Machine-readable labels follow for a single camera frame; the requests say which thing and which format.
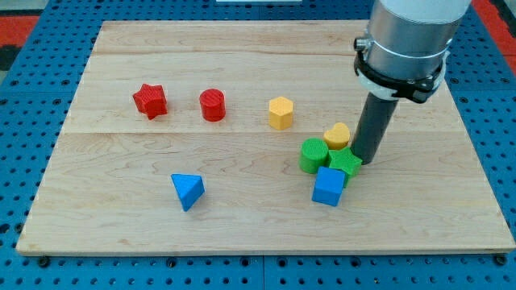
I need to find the blue cube block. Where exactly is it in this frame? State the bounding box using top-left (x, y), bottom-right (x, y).
top-left (312, 167), bottom-right (347, 207)

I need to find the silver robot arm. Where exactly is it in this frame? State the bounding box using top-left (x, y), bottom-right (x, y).
top-left (354, 0), bottom-right (471, 104)

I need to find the yellow hexagon block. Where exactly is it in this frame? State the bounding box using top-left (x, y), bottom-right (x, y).
top-left (268, 97), bottom-right (293, 131)

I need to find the green cylinder block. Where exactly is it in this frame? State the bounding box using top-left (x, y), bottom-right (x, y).
top-left (298, 138), bottom-right (329, 174)

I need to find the red cylinder block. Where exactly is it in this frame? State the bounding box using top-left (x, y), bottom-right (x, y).
top-left (199, 89), bottom-right (226, 122)

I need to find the wooden board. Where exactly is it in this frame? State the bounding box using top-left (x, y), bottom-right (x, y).
top-left (16, 20), bottom-right (515, 256)

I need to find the yellow heart block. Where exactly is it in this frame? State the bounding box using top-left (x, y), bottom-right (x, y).
top-left (323, 122), bottom-right (351, 150)

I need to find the blue triangle block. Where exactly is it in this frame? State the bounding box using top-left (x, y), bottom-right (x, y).
top-left (171, 173), bottom-right (205, 212)

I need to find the green star block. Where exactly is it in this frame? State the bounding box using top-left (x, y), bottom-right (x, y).
top-left (327, 147), bottom-right (363, 188)

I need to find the red star block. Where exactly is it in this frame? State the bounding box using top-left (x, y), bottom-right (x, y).
top-left (132, 84), bottom-right (168, 120)

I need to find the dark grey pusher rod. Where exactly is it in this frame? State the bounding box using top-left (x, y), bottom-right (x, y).
top-left (351, 93), bottom-right (398, 165)

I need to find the black cable clamp ring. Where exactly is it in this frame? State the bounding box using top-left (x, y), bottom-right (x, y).
top-left (353, 36), bottom-right (449, 105)

